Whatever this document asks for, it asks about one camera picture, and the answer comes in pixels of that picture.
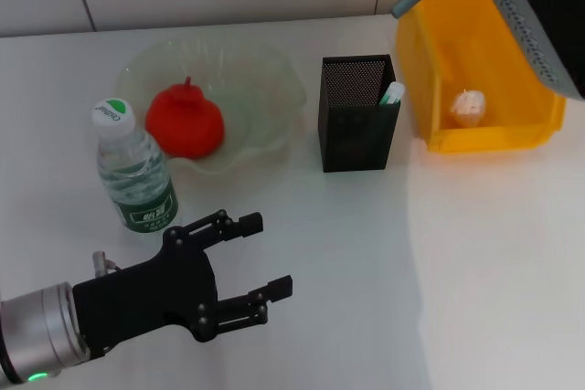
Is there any green white utility knife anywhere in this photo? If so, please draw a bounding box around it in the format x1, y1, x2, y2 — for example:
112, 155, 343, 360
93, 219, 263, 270
378, 82, 407, 108

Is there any white paper ball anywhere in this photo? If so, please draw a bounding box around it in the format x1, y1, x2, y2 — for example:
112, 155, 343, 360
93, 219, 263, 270
448, 88, 488, 129

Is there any black mesh pen holder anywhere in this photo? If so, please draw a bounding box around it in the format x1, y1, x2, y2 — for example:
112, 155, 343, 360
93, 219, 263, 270
316, 54, 402, 174

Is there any water bottle green label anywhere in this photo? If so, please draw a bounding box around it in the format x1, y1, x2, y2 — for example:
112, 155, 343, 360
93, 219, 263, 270
90, 96, 182, 235

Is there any orange knitted toy fruit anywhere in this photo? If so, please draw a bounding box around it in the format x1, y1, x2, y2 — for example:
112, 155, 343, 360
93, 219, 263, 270
144, 75, 226, 159

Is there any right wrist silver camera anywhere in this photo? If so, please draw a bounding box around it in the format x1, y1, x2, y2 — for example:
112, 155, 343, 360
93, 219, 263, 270
482, 0, 585, 102

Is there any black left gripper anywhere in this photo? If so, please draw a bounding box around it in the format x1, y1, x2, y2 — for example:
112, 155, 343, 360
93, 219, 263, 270
71, 209, 293, 359

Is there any yellow plastic storage bin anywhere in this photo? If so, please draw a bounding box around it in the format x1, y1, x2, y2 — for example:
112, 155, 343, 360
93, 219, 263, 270
395, 0, 568, 154

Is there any clear wavy fruit plate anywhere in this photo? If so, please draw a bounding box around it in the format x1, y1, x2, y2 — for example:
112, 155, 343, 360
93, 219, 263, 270
113, 37, 308, 176

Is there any left gripper silver plug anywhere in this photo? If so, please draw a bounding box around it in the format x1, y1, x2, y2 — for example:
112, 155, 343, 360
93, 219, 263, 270
90, 250, 121, 278

